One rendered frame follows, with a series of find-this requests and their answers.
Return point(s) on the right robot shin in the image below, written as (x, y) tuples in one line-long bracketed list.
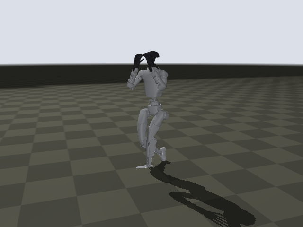
[(157, 151)]

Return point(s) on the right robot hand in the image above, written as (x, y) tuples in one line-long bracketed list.
[(137, 61)]

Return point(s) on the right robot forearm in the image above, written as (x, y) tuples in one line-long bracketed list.
[(133, 76)]

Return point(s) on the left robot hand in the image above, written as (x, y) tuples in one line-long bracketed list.
[(149, 60)]

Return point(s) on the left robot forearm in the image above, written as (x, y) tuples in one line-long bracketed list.
[(156, 77)]

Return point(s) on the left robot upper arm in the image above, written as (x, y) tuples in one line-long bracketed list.
[(163, 75)]

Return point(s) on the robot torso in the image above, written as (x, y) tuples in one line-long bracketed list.
[(151, 90)]

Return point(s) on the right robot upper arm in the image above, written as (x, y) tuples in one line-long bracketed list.
[(138, 78)]

